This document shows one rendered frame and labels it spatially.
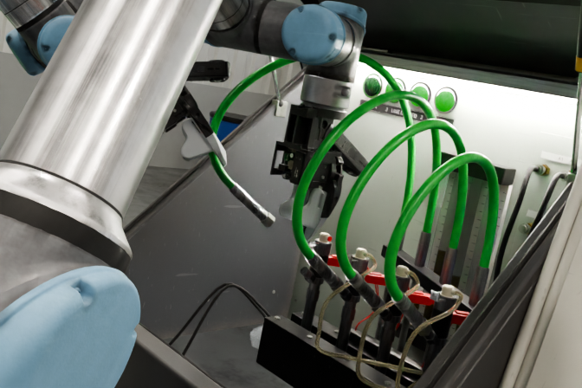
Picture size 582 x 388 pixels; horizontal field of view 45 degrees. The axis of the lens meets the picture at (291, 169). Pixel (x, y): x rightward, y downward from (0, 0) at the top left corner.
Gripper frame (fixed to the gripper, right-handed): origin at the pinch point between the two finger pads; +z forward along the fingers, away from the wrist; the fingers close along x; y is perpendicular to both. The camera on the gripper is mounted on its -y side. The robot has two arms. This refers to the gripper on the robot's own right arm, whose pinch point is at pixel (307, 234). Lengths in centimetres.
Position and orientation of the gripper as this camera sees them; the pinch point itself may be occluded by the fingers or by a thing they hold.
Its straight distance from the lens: 109.5
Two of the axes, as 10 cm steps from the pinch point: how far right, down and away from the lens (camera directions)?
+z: -1.9, 9.7, 1.5
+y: -7.2, -0.4, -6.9
